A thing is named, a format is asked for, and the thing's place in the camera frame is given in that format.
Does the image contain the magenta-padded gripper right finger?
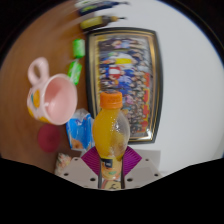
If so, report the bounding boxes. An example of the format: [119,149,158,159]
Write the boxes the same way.
[121,146,163,190]

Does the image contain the framed group photo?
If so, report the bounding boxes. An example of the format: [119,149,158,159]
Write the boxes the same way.
[85,27,164,144]

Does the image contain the red round coaster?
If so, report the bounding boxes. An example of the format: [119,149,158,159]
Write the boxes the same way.
[37,123,62,154]

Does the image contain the blue snack packet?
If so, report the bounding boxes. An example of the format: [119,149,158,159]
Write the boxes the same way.
[65,108,96,152]

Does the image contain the floral patterned packet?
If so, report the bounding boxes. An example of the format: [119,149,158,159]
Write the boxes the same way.
[54,152,73,176]

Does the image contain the orange juice bottle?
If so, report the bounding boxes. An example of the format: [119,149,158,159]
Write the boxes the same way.
[92,90,131,191]

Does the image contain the yellow and dark bottle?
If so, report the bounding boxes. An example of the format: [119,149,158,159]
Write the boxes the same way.
[79,14,127,31]

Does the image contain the pink mug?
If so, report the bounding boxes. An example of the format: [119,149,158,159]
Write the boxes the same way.
[26,56,79,126]

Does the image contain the green candy packet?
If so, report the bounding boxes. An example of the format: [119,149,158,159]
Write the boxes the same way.
[72,38,86,59]
[67,59,83,86]

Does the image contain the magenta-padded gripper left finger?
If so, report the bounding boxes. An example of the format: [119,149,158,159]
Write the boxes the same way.
[62,146,103,190]

